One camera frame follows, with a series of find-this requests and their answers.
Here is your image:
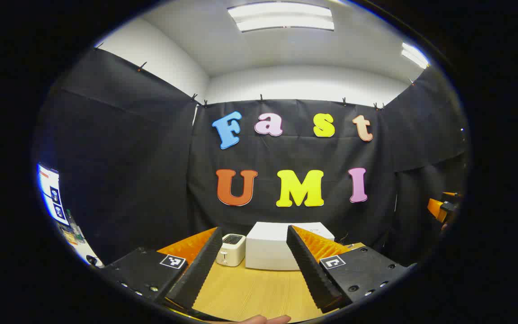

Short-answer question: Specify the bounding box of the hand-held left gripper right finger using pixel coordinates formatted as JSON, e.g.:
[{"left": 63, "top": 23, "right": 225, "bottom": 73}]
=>
[{"left": 286, "top": 225, "right": 417, "bottom": 314}]

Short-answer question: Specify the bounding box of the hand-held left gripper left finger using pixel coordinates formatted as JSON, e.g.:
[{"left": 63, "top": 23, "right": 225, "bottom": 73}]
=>
[{"left": 99, "top": 226, "right": 223, "bottom": 315}]

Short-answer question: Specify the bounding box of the white microwave oven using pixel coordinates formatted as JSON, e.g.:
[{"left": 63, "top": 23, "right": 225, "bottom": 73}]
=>
[{"left": 246, "top": 221, "right": 335, "bottom": 270}]

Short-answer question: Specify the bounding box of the white toaster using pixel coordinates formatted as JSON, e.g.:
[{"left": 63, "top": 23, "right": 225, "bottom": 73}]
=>
[{"left": 216, "top": 233, "right": 246, "bottom": 267}]

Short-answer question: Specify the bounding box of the white side desk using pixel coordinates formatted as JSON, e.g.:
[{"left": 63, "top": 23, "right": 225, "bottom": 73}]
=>
[{"left": 59, "top": 223, "right": 104, "bottom": 268}]

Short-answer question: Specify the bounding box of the clear plastic water bottle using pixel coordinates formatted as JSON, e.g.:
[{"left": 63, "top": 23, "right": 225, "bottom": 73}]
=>
[{"left": 66, "top": 209, "right": 84, "bottom": 243}]

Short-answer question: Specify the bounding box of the black backdrop cloth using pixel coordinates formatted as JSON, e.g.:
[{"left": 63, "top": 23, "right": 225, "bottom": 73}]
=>
[{"left": 34, "top": 45, "right": 469, "bottom": 266}]

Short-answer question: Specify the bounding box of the small ceiling light panel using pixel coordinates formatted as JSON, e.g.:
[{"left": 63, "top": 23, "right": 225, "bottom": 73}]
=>
[{"left": 401, "top": 42, "right": 429, "bottom": 69}]

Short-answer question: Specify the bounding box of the computer monitor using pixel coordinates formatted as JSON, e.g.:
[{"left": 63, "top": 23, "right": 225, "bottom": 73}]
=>
[{"left": 37, "top": 163, "right": 70, "bottom": 226}]

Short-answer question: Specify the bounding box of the large ceiling light panel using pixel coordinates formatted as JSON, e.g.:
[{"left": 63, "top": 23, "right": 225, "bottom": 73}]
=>
[{"left": 228, "top": 1, "right": 335, "bottom": 32}]

